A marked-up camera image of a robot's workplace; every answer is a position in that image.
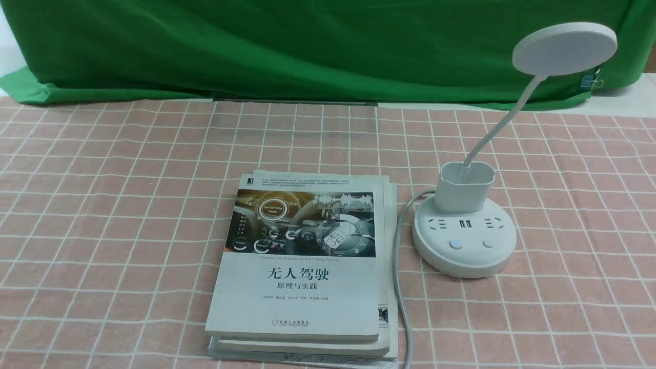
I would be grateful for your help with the white desk lamp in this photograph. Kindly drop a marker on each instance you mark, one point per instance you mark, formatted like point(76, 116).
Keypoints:
point(558, 50)

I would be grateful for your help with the middle white book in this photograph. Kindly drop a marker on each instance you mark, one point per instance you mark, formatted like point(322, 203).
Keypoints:
point(387, 307)

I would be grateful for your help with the white book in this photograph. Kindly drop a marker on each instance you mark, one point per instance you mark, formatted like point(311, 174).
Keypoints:
point(393, 287)
point(387, 307)

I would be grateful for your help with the green backdrop cloth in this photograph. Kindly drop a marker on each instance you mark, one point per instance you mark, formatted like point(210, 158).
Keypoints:
point(349, 51)

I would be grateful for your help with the bottom white book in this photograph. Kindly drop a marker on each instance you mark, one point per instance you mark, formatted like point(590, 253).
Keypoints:
point(393, 287)

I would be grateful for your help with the top book self-driving cover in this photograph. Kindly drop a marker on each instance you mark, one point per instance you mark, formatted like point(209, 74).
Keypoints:
point(302, 277)

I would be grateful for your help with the white round power strip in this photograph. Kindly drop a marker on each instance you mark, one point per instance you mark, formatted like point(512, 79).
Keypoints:
point(464, 245)

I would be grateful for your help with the black binder clip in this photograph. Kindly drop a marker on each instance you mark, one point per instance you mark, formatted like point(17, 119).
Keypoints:
point(590, 82)

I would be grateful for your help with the pink checkered tablecloth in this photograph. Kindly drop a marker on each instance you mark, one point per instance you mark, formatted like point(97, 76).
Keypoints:
point(113, 217)

